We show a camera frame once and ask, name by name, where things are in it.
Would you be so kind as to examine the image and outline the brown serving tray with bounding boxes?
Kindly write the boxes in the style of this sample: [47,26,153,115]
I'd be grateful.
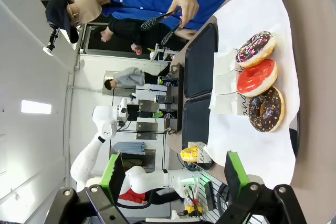
[169,62,184,135]

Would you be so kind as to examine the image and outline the thin-rimmed glasses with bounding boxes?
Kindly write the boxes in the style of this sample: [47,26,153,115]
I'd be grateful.
[66,1,79,25]

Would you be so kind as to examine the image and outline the beige face mask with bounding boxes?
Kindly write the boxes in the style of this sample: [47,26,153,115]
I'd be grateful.
[77,0,102,25]

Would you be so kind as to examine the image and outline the blue-grey cloth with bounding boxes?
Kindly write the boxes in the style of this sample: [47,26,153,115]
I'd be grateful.
[112,141,147,156]

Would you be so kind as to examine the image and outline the bystander in grey hoodie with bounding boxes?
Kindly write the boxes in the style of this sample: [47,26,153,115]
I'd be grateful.
[103,67,171,91]

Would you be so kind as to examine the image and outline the person's right hand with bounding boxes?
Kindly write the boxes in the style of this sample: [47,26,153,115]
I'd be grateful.
[173,28,197,40]

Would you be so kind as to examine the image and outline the bystander in red top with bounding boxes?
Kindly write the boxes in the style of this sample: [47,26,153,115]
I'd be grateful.
[118,189,184,206]

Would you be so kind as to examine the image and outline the yellow glazed donut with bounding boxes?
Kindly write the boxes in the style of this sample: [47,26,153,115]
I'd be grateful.
[180,146,200,163]

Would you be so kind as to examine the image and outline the black serving tray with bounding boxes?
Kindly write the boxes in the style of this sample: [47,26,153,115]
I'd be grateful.
[181,98,212,154]
[183,23,219,99]

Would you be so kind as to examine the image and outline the person's left hand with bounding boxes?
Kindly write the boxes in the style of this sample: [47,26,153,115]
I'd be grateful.
[167,0,200,29]

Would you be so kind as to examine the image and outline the black kitchen tongs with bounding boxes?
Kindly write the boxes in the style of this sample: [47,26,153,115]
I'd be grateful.
[140,8,184,46]

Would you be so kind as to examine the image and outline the white paper sheet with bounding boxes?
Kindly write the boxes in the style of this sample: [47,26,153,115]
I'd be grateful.
[207,0,301,190]

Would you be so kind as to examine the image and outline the red glazed donut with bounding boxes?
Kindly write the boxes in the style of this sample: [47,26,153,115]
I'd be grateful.
[237,58,278,98]

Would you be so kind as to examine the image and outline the black cable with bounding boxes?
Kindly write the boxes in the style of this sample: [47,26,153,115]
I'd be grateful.
[183,159,215,172]

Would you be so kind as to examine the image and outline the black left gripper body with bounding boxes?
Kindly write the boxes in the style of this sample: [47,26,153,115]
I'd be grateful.
[127,104,140,122]

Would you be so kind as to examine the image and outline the bystander in black clothes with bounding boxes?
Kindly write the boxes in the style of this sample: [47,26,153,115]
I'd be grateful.
[93,18,190,53]

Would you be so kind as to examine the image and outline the black cap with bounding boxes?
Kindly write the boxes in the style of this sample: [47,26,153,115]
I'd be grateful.
[45,0,79,44]

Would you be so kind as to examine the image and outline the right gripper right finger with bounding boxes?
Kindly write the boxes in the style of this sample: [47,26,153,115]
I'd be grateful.
[217,150,307,224]

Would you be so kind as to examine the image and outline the red-topped donut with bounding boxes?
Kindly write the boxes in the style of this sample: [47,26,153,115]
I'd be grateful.
[214,71,241,96]

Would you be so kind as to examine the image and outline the yellow connector block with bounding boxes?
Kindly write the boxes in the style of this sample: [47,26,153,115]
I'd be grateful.
[183,204,204,217]

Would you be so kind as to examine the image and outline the black metal frame stand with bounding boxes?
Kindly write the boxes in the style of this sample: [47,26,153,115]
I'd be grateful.
[112,87,169,133]

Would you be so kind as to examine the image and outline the white printed paper donut box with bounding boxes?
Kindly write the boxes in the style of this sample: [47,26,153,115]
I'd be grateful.
[208,93,250,116]

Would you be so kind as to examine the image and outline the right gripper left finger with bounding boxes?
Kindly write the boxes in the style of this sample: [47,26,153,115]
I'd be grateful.
[52,153,129,224]

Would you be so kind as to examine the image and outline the chocolate donut with sprinkles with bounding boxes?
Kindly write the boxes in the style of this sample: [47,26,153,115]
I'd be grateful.
[235,30,276,68]

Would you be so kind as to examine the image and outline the yellow-topped donut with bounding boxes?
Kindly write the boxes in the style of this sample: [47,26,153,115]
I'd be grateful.
[187,141,213,164]

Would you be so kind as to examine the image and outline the slotted aluminium base plate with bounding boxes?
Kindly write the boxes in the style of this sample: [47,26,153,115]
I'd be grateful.
[194,168,229,219]

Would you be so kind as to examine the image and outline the camera on black mount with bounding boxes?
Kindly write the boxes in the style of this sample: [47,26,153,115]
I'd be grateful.
[43,23,60,57]

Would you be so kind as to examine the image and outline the black box device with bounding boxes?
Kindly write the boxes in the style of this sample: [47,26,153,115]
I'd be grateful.
[204,181,216,211]

